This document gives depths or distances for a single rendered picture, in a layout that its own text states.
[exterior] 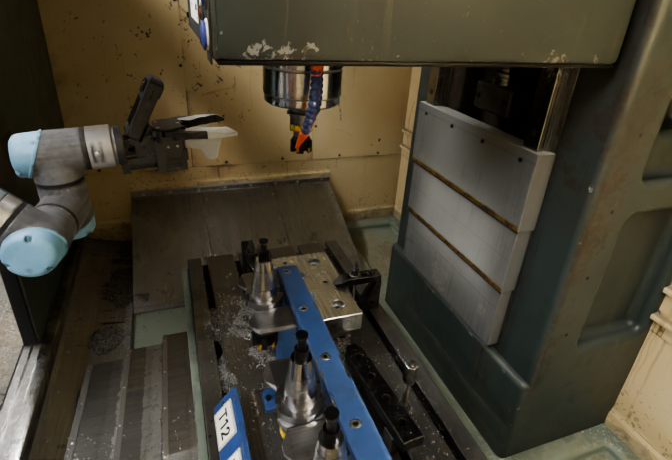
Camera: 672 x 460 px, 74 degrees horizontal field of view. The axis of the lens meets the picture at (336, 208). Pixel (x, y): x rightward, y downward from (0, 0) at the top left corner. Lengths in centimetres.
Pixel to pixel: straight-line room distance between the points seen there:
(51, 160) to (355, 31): 53
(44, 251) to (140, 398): 64
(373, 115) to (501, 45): 147
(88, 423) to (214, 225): 92
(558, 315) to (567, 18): 61
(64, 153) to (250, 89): 120
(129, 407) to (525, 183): 106
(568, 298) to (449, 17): 66
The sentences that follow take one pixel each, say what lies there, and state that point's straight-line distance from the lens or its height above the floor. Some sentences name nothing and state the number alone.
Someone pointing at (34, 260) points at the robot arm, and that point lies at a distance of 78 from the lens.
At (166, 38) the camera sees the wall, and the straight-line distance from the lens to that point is 190.
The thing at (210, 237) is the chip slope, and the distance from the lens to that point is 190.
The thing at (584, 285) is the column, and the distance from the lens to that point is 109.
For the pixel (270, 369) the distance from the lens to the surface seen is 65.
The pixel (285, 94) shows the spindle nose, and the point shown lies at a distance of 86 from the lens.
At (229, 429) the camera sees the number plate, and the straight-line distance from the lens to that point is 94.
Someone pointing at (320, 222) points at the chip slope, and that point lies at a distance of 199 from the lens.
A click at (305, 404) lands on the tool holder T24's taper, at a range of 58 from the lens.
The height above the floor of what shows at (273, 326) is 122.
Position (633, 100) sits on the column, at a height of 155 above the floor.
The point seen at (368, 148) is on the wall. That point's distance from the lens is 220.
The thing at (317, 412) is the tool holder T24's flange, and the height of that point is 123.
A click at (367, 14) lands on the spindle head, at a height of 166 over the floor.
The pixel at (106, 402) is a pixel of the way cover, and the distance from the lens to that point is 135.
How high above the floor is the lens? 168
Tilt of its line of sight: 26 degrees down
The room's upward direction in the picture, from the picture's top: 4 degrees clockwise
